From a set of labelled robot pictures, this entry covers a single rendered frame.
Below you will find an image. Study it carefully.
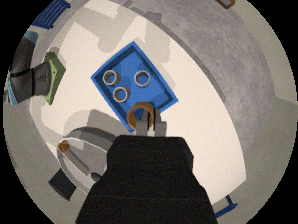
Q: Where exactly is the bronze bushing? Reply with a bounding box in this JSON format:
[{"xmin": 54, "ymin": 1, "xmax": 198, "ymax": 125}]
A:
[
  {"xmin": 58, "ymin": 140, "xmax": 70, "ymax": 153},
  {"xmin": 127, "ymin": 101, "xmax": 154, "ymax": 131}
]

